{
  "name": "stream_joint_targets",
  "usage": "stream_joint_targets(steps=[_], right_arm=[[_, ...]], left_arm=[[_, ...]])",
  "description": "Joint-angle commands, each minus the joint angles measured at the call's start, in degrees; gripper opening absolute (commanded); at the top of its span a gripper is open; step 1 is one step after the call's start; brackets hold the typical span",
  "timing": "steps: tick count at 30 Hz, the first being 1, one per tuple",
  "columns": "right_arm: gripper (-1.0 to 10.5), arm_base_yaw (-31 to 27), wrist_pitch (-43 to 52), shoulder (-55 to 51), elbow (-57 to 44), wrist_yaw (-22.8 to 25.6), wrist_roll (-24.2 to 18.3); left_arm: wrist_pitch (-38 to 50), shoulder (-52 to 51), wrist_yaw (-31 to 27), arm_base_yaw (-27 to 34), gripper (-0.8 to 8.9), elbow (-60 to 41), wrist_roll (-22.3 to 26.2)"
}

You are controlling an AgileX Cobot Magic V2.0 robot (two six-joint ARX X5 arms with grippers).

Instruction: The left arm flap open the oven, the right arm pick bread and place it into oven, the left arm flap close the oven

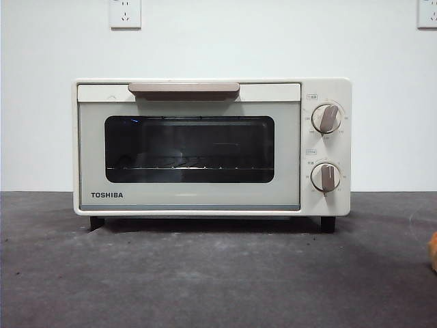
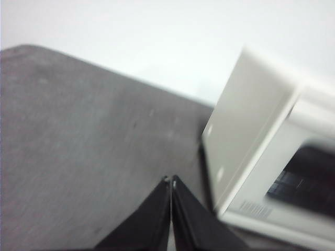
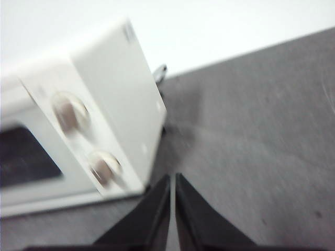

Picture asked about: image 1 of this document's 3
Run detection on small tan oven knob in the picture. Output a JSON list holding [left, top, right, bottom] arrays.
[[311, 161, 342, 193]]

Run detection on metal wire oven rack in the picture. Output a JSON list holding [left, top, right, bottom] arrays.
[[106, 165, 274, 172]]

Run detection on white wall power socket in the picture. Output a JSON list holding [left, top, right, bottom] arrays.
[[417, 0, 437, 29], [109, 0, 142, 29]]

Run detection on oven door with tan handle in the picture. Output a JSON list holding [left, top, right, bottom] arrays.
[[77, 81, 302, 211]]

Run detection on white Toshiba toaster oven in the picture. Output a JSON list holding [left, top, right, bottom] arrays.
[[71, 77, 352, 234]]

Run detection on golden brown bread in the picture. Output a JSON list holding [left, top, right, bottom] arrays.
[[427, 230, 437, 264]]

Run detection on large tan oven knob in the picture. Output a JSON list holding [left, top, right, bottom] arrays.
[[312, 104, 343, 135]]

